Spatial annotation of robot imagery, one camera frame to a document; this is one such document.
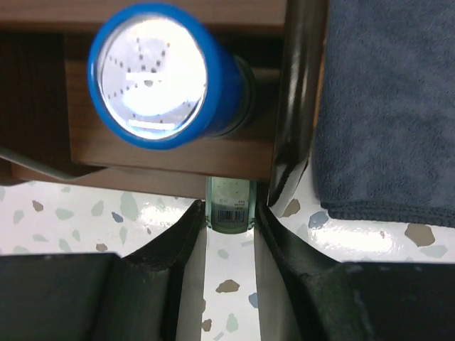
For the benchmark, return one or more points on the green clear correction tape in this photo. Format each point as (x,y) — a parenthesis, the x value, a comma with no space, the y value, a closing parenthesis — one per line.
(230,205)

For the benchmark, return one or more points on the brown wooden desk organizer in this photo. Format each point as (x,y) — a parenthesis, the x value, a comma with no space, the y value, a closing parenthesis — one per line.
(50,130)

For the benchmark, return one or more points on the blue folded towel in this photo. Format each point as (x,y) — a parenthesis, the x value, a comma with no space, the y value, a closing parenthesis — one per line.
(384,145)

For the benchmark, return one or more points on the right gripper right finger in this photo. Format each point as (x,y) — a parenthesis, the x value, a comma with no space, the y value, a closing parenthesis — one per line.
(305,295)

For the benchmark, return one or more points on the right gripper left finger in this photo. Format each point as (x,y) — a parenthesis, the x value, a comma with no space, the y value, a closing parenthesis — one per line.
(155,293)

